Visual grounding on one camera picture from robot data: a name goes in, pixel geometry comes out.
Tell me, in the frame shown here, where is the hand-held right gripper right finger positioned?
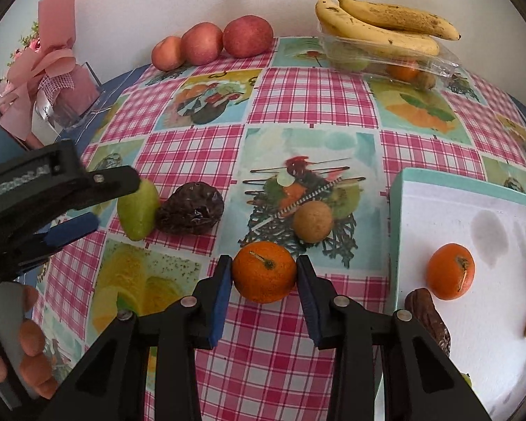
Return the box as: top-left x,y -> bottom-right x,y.
296,254 -> 494,421

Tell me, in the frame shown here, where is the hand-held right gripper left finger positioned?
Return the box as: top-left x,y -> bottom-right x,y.
39,254 -> 234,421

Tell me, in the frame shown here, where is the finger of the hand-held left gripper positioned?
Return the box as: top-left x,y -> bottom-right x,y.
72,165 -> 141,210
9,212 -> 101,269

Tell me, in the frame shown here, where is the mandarin orange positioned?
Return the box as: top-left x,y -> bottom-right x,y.
385,62 -> 422,82
231,241 -> 298,304
426,243 -> 476,301

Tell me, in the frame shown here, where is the dark brown wrinkled avocado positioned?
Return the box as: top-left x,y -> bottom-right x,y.
404,288 -> 451,356

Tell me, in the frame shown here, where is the white tray with teal rim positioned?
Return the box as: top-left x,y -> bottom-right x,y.
383,167 -> 526,421

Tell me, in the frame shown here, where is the person's left hand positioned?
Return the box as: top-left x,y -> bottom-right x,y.
0,284 -> 60,400

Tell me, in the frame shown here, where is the round brown kiwi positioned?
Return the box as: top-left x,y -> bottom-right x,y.
292,202 -> 334,243

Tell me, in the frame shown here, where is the wrinkled dark passion fruit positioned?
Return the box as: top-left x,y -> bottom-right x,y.
155,182 -> 225,235

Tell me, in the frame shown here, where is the clear acrylic vase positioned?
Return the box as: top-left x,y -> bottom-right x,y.
48,62 -> 103,130

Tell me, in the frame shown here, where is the pink wrapped bouquet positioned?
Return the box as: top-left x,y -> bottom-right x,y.
0,0 -> 101,147

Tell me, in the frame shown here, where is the small red apple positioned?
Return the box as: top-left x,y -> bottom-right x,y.
151,36 -> 186,72

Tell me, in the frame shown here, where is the medium red apple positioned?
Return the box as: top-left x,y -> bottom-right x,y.
181,22 -> 224,66

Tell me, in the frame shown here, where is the large red apple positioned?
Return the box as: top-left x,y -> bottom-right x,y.
223,15 -> 275,58

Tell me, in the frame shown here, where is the clear plastic container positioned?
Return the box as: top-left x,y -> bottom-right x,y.
318,24 -> 461,93

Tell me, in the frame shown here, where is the spotted yellow banana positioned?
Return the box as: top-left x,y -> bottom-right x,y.
314,0 -> 441,58
314,0 -> 462,41

